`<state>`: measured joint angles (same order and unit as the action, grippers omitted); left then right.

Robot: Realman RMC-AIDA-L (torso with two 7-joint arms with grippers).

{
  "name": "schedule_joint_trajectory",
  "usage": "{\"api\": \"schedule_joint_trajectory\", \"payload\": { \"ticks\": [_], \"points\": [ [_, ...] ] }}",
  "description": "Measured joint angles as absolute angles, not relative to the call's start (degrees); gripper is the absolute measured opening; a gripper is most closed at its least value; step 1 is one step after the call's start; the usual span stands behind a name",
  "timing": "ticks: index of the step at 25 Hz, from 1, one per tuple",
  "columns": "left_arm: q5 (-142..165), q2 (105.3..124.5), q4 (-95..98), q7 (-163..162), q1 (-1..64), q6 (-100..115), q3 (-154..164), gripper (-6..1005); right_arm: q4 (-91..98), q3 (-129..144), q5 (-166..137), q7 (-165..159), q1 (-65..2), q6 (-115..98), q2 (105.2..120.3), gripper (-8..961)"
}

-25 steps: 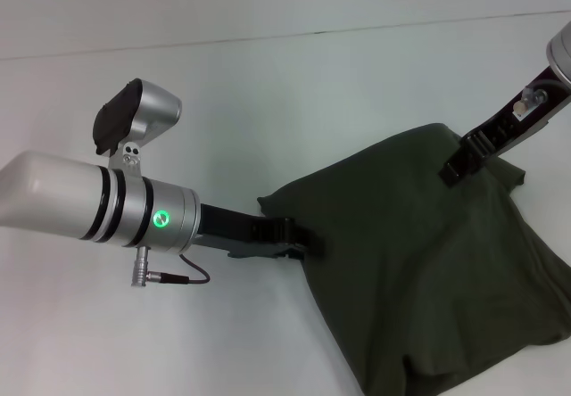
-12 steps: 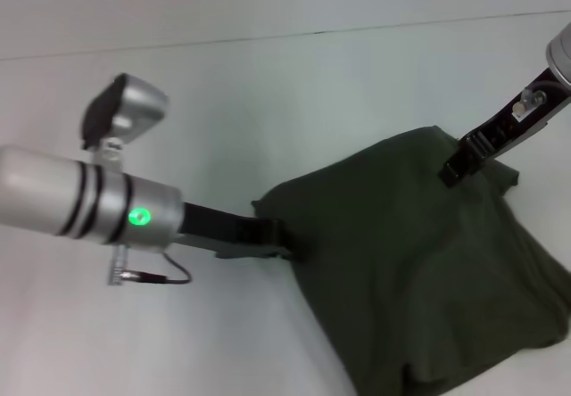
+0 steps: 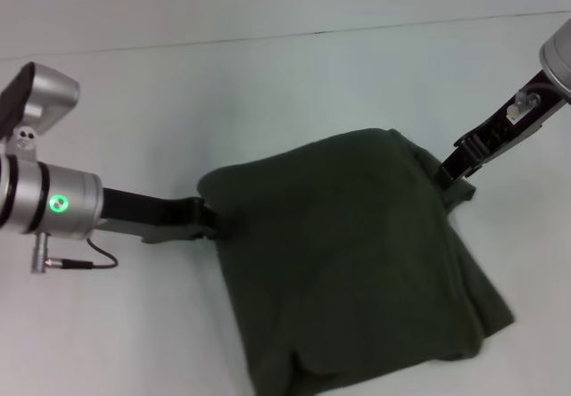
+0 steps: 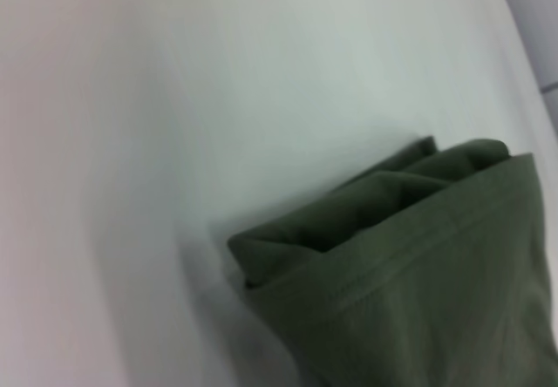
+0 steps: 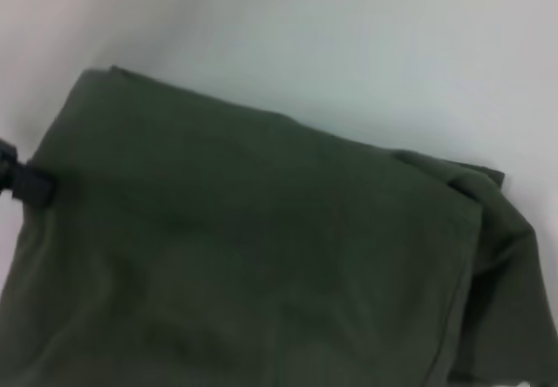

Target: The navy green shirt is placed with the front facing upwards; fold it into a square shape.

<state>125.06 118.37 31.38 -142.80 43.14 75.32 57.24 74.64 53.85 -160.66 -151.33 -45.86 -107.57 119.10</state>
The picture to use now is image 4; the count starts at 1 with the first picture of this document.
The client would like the dark green FREE t-shirt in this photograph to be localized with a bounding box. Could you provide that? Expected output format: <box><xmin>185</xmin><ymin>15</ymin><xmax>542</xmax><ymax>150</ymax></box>
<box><xmin>226</xmin><ymin>135</ymin><xmax>558</xmax><ymax>387</ymax></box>

